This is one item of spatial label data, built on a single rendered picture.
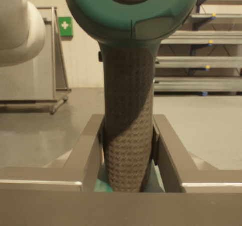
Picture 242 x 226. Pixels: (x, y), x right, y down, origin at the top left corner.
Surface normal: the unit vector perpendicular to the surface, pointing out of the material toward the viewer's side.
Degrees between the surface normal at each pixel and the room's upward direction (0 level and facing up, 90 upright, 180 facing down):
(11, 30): 128
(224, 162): 0
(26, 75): 78
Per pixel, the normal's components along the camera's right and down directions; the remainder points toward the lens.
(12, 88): 0.03, 0.07
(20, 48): 0.65, 0.62
